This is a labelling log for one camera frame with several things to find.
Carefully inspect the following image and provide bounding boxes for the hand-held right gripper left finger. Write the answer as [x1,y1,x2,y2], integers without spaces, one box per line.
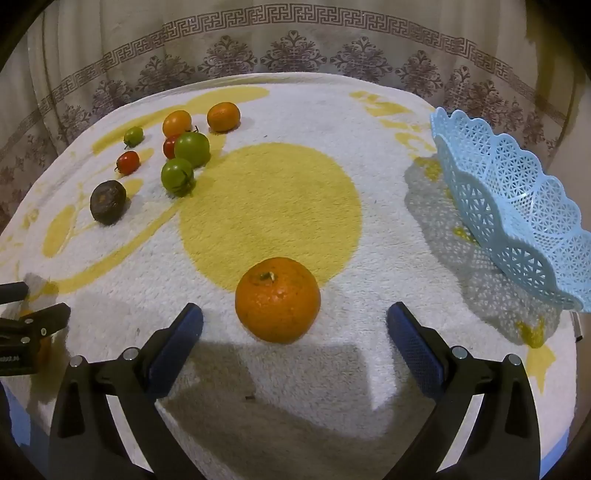
[48,302,205,480]

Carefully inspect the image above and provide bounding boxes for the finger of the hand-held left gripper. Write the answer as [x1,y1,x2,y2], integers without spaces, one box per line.
[0,282,29,305]
[0,303,71,348]

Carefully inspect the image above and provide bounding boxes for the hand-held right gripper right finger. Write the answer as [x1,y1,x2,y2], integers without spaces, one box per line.
[386,302,541,480]

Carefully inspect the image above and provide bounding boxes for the large orange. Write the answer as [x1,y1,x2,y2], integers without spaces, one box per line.
[235,257,321,344]

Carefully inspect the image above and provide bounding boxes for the dark brown passion fruit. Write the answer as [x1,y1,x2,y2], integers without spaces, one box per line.
[89,180,127,226]

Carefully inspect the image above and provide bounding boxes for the large green tomato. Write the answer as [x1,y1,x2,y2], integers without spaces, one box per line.
[174,131,211,168]
[160,157,196,197]

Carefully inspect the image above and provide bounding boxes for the light blue plastic lattice basket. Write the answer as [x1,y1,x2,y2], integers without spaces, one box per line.
[430,107,591,313]

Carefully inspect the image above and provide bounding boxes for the white yellow printed towel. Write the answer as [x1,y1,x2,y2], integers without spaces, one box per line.
[0,71,580,480]

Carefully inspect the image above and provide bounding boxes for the yellow-orange tomato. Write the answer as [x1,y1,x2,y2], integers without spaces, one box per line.
[162,110,193,138]

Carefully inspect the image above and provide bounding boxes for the round orange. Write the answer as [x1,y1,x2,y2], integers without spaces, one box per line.
[206,102,242,134]

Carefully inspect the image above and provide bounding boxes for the beige patterned curtain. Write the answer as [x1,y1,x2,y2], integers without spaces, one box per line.
[0,0,591,222]

